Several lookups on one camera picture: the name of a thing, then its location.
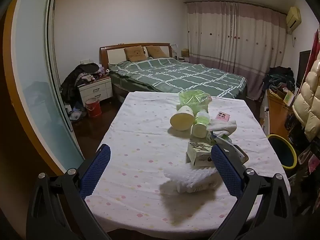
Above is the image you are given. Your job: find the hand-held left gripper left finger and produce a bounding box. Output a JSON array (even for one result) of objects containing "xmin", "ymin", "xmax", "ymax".
[{"xmin": 26, "ymin": 144, "xmax": 112, "ymax": 240}]

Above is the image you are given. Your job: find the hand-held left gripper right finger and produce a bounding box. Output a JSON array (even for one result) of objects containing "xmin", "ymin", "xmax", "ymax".
[{"xmin": 211, "ymin": 144, "xmax": 292, "ymax": 240}]

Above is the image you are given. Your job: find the white plastic bottle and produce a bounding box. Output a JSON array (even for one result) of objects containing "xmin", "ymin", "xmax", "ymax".
[{"xmin": 175, "ymin": 176, "xmax": 218, "ymax": 194}]

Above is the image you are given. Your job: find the small green white box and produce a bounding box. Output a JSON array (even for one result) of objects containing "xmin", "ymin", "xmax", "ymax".
[{"xmin": 186, "ymin": 142, "xmax": 215, "ymax": 168}]

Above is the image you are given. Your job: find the green wrapper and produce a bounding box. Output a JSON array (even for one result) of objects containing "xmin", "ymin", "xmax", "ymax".
[{"xmin": 205, "ymin": 130, "xmax": 232, "ymax": 146}]

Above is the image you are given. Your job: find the pink carton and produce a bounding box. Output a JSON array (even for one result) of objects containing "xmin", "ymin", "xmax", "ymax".
[{"xmin": 215, "ymin": 112, "xmax": 231, "ymax": 122}]

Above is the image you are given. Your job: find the yellow rimmed dark bin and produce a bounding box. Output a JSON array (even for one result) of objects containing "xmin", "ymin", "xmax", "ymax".
[{"xmin": 267, "ymin": 134, "xmax": 298, "ymax": 170}]

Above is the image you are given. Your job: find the cream paper cup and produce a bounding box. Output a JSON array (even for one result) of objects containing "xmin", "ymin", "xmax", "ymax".
[{"xmin": 170, "ymin": 105, "xmax": 195, "ymax": 131}]

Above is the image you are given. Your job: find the green plastic bag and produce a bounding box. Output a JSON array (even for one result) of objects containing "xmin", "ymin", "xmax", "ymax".
[{"xmin": 178, "ymin": 89, "xmax": 212, "ymax": 112}]

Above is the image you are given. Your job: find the white plastic bag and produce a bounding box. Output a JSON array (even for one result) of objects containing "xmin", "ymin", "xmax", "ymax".
[{"xmin": 65, "ymin": 104, "xmax": 87, "ymax": 120}]

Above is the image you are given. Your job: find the red bucket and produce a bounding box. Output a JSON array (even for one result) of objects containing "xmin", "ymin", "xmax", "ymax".
[{"xmin": 85, "ymin": 98, "xmax": 102, "ymax": 117}]

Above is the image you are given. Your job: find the white nightstand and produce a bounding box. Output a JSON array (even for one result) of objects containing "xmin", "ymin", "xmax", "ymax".
[{"xmin": 77, "ymin": 75, "xmax": 113, "ymax": 107}]

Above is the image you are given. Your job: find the wooden cabinet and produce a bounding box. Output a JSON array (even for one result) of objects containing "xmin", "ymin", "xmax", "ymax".
[{"xmin": 260, "ymin": 89, "xmax": 295, "ymax": 140}]

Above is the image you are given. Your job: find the pink floral cloth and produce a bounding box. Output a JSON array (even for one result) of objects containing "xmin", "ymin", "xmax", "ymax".
[{"xmin": 297, "ymin": 140, "xmax": 320, "ymax": 175}]

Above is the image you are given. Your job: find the green booklet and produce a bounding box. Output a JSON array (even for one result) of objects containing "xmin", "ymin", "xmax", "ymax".
[{"xmin": 282, "ymin": 90, "xmax": 295, "ymax": 107}]

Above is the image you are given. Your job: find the dark clothes pile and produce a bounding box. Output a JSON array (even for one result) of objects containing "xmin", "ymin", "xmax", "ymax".
[{"xmin": 60, "ymin": 62, "xmax": 110, "ymax": 105}]

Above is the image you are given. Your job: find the mixed clothes pile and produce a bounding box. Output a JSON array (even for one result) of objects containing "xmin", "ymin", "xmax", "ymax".
[{"xmin": 262, "ymin": 66, "xmax": 295, "ymax": 92}]

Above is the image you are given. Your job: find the cream puffer jacket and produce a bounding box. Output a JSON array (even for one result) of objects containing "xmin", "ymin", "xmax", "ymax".
[{"xmin": 292, "ymin": 60, "xmax": 320, "ymax": 142}]

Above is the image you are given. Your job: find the green checked duvet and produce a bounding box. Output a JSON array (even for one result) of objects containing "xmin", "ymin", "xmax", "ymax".
[{"xmin": 108, "ymin": 57, "xmax": 247, "ymax": 98}]

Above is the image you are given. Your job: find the wooden bed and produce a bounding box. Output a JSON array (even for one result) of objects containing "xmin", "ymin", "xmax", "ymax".
[{"xmin": 99, "ymin": 43, "xmax": 248, "ymax": 99}]

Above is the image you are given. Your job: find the sliding glass door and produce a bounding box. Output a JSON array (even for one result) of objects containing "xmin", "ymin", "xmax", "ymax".
[{"xmin": 10, "ymin": 0, "xmax": 85, "ymax": 170}]

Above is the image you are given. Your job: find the brown pillow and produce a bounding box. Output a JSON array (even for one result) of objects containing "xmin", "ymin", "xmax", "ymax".
[
  {"xmin": 146, "ymin": 45, "xmax": 168, "ymax": 58},
  {"xmin": 124, "ymin": 46, "xmax": 147, "ymax": 62}
]

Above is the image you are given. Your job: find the pink white curtain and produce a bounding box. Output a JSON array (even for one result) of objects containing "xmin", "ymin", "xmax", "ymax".
[{"xmin": 184, "ymin": 1, "xmax": 288, "ymax": 100}]

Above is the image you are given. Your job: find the dark screen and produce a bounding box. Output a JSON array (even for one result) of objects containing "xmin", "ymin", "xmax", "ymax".
[{"xmin": 296, "ymin": 50, "xmax": 312, "ymax": 88}]

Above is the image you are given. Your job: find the pink puffer jacket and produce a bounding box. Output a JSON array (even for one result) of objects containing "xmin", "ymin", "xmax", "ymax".
[{"xmin": 305, "ymin": 29, "xmax": 320, "ymax": 85}]

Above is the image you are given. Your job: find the wall air conditioner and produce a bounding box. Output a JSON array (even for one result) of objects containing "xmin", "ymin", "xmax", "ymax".
[{"xmin": 286, "ymin": 6, "xmax": 302, "ymax": 33}]

